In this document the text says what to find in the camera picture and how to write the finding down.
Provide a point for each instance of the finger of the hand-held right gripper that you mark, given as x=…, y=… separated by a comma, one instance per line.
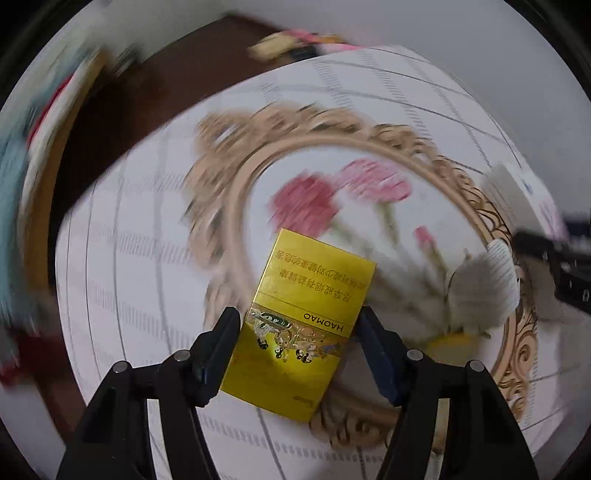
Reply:
x=577, y=224
x=568, y=267

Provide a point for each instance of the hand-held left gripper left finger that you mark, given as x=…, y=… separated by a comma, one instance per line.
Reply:
x=217, y=353

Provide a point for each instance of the light blue duvet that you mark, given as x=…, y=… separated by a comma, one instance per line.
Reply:
x=11, y=207

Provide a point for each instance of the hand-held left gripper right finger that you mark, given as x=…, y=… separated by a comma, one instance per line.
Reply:
x=379, y=357

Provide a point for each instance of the pink plush toy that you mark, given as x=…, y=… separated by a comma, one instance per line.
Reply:
x=325, y=39

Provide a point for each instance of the beige crumpled paper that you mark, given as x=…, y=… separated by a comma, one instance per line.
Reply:
x=480, y=300

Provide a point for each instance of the white pink box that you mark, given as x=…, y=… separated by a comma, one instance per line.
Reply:
x=517, y=194

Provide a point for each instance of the yellow cigarette box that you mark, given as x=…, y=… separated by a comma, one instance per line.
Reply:
x=300, y=277

